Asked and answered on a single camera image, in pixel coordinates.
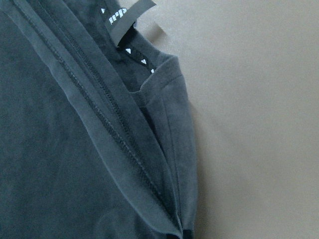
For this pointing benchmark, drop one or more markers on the black printed t-shirt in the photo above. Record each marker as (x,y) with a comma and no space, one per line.
(96,136)

